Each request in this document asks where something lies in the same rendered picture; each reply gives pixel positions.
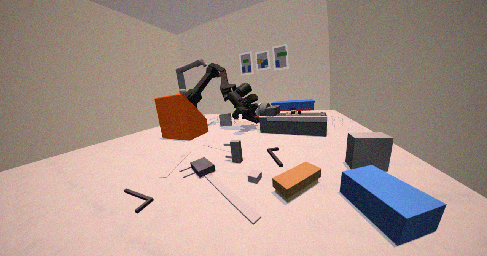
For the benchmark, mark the blue rectangular block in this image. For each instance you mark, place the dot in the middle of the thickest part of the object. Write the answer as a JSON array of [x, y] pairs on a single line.
[[402, 212]]

